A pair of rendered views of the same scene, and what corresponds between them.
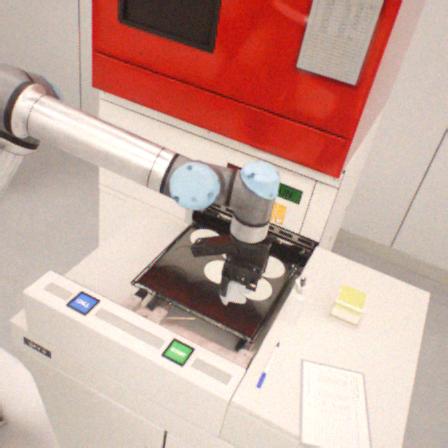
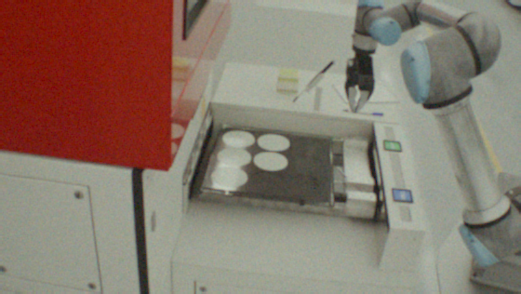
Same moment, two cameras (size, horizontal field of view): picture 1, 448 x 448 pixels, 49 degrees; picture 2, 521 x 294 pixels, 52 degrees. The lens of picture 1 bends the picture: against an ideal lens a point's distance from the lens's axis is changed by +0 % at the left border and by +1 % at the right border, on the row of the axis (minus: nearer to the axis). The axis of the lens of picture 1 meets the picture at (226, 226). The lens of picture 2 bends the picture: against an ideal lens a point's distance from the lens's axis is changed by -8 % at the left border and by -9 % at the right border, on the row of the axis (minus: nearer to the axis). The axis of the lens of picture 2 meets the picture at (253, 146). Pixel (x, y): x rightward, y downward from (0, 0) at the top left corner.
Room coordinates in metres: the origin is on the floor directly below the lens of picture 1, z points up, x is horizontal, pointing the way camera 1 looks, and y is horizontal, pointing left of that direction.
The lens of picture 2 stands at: (1.50, 1.37, 1.81)
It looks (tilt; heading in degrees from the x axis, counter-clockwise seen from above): 31 degrees down; 254
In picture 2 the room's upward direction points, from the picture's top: 5 degrees clockwise
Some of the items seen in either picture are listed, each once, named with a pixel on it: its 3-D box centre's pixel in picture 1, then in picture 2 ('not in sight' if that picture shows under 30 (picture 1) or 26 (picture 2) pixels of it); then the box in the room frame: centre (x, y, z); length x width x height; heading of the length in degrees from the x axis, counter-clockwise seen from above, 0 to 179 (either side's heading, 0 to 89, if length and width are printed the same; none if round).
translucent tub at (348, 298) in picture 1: (348, 305); (287, 81); (0.92, -0.35, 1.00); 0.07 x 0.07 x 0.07; 73
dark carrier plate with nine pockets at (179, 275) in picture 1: (221, 272); (270, 161); (1.06, -0.01, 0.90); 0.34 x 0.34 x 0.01; 71
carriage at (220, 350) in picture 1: (179, 343); (356, 177); (0.80, 0.06, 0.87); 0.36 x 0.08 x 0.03; 71
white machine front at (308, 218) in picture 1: (204, 181); (182, 151); (1.33, 0.10, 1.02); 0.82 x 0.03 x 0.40; 71
